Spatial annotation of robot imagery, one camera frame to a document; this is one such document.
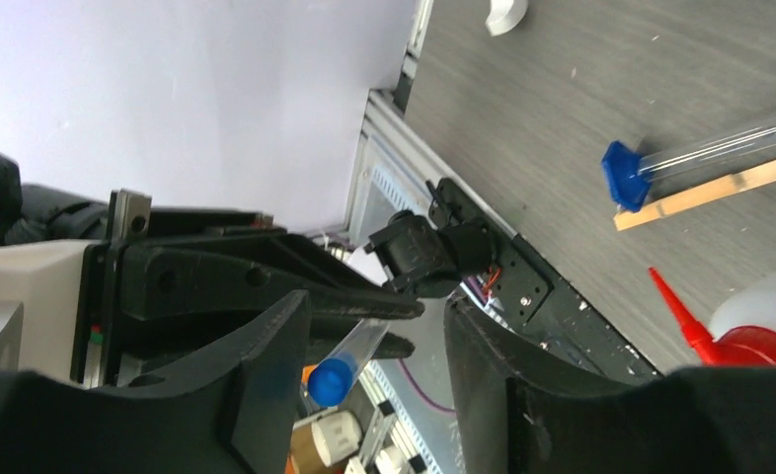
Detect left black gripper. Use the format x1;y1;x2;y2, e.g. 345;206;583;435
70;190;424;386

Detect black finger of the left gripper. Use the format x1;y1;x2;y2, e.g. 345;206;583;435
306;320;415;361

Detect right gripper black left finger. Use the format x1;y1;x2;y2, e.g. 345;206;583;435
0;290;311;473

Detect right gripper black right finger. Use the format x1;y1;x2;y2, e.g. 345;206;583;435
444;302;776;473

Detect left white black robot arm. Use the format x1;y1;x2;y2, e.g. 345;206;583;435
0;154;424;385

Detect blue cap test tube lying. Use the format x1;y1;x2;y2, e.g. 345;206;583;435
600;111;776;213

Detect white red wash bottle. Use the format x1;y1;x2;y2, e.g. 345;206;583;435
649;268;776;366

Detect wooden test tube clamp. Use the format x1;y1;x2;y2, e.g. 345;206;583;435
613;159;776;231

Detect white metal clothes rack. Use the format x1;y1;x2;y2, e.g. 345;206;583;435
485;0;529;37

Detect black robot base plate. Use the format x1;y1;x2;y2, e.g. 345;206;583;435
364;178;660;385

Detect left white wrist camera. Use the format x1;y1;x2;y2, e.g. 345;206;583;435
0;240;92;381

